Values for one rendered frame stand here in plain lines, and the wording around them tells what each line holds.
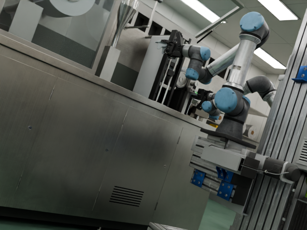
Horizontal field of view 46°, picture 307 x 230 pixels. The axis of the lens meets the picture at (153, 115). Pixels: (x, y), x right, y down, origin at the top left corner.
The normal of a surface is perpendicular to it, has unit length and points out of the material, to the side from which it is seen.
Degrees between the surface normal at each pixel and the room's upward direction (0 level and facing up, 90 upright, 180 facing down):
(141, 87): 90
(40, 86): 90
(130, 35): 90
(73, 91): 90
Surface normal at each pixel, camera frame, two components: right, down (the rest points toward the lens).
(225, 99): -0.57, -0.11
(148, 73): -0.72, -0.29
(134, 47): 0.61, 0.16
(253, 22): -0.47, -0.36
